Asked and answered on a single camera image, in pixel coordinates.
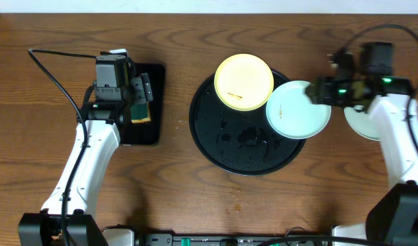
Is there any light blue plate front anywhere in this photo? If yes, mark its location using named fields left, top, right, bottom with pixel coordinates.
left=344, top=105, right=380, bottom=141

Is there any black rectangular tray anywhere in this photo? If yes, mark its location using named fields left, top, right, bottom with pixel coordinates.
left=120, top=63, right=166, bottom=146

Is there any black round tray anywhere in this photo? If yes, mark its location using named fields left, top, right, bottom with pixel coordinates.
left=189, top=75, right=306, bottom=176

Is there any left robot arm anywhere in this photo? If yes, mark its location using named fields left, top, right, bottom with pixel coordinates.
left=18, top=71, right=166, bottom=245

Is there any green yellow sponge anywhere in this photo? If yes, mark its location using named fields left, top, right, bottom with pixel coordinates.
left=131, top=102, right=151, bottom=124

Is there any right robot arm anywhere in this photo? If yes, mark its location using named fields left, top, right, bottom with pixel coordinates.
left=304, top=76, right=418, bottom=245

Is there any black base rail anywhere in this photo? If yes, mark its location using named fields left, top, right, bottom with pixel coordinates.
left=102, top=224, right=367, bottom=246

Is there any yellow plate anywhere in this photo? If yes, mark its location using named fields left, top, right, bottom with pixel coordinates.
left=214, top=54, right=274, bottom=111

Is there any light blue plate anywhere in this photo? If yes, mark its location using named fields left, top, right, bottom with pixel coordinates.
left=344, top=105, right=380, bottom=141
left=265, top=81, right=331, bottom=139

